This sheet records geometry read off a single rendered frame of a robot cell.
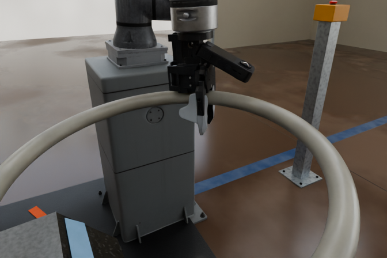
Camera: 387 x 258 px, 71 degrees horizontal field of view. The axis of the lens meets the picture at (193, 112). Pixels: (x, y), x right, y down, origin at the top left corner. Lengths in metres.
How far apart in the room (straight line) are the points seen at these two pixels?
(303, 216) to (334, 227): 1.42
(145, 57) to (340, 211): 1.00
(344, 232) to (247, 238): 1.25
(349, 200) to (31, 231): 0.44
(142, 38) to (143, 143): 0.45
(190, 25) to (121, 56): 0.68
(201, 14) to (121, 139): 0.77
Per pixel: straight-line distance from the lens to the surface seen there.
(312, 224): 1.70
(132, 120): 1.15
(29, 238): 0.51
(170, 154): 1.30
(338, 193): 0.35
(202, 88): 0.53
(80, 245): 0.50
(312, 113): 1.75
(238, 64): 0.53
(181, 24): 0.52
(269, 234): 1.58
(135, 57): 1.18
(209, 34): 0.54
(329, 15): 1.61
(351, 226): 0.32
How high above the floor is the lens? 1.14
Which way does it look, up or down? 24 degrees down
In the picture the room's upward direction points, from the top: straight up
